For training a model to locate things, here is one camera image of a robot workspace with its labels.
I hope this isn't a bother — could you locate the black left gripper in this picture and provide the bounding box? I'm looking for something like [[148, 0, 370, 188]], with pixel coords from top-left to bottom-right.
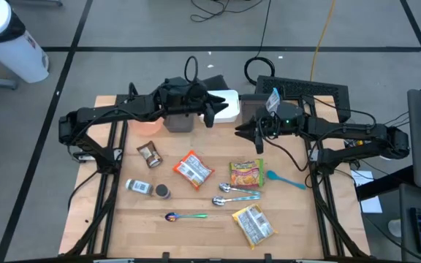
[[194, 85, 230, 129]]

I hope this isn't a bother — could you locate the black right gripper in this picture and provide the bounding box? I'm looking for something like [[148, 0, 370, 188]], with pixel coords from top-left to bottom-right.
[[235, 109, 281, 154]]

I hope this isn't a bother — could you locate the blue white food box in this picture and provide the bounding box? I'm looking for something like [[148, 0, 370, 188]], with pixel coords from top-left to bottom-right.
[[265, 87, 281, 113]]

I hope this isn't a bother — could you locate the teal plastic spoon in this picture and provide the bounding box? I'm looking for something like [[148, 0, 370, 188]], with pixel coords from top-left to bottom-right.
[[266, 169, 307, 191]]

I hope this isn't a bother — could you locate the orange ramen packet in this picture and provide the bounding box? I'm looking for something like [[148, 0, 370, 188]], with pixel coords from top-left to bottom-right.
[[172, 149, 216, 191]]

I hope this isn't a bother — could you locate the metal spoon teal handle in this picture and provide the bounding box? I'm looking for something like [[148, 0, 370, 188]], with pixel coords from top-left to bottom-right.
[[211, 194, 262, 207], [219, 182, 262, 196]]

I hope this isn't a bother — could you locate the brown spice pouch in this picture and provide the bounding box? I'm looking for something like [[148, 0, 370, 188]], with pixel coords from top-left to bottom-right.
[[136, 140, 164, 169]]

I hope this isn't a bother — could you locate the yellow ramen packet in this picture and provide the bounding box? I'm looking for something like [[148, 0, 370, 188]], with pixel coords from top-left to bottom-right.
[[231, 203, 278, 251]]

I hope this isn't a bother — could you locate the white plastic bin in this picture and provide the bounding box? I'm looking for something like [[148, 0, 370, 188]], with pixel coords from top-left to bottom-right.
[[198, 89, 240, 124]]

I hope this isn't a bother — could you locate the grey translucent bin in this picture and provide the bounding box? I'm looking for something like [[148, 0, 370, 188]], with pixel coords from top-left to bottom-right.
[[163, 113, 196, 133], [239, 94, 270, 124]]

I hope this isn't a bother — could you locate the lime chili shrimp ramen packet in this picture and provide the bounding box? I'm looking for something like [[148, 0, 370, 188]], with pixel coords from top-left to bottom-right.
[[229, 158, 265, 189]]

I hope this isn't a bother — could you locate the pale pink bowl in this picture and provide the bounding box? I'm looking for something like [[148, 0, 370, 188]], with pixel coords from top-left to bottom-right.
[[128, 115, 164, 137]]

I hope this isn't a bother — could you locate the garlic powder spice jar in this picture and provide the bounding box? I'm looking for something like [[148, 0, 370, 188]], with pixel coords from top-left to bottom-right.
[[154, 183, 172, 200]]

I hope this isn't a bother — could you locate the white cap spice bottle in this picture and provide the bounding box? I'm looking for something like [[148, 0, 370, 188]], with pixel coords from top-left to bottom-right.
[[124, 178, 155, 196]]

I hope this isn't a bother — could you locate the iridescent rainbow metal spoon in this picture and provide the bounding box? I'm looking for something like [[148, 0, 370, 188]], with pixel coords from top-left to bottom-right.
[[164, 211, 208, 223]]

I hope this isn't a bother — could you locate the black metal bar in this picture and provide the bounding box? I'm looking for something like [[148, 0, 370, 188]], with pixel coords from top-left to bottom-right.
[[356, 166, 416, 201]]

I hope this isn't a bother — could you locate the white paper sheet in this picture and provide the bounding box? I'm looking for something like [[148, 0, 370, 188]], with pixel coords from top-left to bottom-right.
[[351, 169, 384, 215]]

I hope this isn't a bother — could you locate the white computer mouse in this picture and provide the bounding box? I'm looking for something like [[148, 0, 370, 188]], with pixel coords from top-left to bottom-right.
[[388, 218, 403, 238]]

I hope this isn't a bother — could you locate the white trash can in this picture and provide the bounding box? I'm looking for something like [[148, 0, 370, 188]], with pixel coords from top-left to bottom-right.
[[0, 0, 50, 84]]

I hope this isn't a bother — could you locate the coiled black floor cable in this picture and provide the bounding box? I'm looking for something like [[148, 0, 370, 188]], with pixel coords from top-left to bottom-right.
[[244, 56, 276, 87]]

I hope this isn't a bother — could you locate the looped black floor cable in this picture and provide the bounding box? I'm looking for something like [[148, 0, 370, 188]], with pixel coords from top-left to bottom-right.
[[190, 0, 272, 59]]

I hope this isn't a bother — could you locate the yellow hanging cable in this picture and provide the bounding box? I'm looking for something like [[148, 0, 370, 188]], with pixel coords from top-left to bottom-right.
[[309, 0, 338, 82]]

